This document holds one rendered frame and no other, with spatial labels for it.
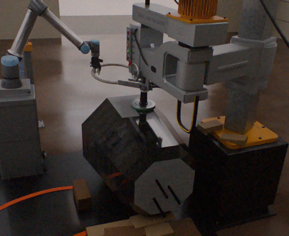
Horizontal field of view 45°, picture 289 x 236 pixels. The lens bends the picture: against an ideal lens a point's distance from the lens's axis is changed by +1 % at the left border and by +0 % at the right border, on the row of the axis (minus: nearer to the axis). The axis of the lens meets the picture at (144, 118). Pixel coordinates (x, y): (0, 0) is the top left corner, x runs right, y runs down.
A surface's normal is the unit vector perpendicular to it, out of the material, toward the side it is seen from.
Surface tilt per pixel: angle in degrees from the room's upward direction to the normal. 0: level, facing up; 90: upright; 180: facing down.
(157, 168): 90
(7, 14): 90
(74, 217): 0
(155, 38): 90
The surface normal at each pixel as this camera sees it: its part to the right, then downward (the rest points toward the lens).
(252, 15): -0.63, 0.32
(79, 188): 0.04, -0.90
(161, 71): -0.89, 0.17
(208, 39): 0.46, 0.40
